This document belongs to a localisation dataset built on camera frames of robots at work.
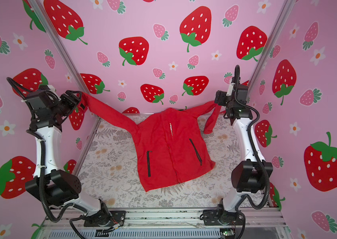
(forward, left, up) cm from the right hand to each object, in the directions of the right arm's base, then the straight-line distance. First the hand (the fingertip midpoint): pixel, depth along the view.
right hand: (221, 92), depth 79 cm
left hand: (-12, +72, +4) cm, 73 cm away
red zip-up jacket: (-14, +27, -34) cm, 46 cm away
